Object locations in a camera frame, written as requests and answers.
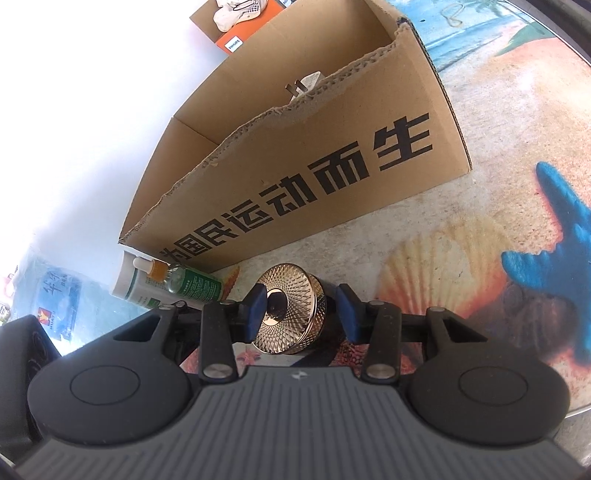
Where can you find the orange product box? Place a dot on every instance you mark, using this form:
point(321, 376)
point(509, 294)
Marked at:
point(249, 39)

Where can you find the white charger plug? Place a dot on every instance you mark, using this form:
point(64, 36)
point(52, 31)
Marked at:
point(314, 81)

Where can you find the brown cardboard box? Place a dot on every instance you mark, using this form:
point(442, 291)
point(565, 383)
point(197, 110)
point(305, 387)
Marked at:
point(277, 184)

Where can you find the tan rubber band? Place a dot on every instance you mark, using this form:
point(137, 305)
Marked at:
point(463, 21)

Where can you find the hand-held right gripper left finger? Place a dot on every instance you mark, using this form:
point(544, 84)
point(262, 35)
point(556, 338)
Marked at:
point(256, 318)

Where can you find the small brown carton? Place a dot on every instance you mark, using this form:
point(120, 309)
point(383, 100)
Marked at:
point(203, 21)

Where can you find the white lotion tube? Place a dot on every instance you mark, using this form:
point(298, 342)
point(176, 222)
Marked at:
point(131, 284)

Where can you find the white shoe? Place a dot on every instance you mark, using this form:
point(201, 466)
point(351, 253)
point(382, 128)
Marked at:
point(233, 14)

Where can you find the black jar with gold lid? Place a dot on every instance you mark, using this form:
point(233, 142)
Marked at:
point(286, 332)

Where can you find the pink small item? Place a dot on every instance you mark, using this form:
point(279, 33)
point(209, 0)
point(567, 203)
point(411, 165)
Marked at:
point(8, 279)

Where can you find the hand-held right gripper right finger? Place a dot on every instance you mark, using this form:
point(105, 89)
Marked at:
point(348, 318)

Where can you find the blue plastic bag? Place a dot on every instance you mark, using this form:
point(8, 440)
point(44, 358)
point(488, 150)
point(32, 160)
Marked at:
point(92, 300)

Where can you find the green dropper bottle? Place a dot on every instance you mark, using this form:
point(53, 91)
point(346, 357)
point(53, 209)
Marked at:
point(159, 270)

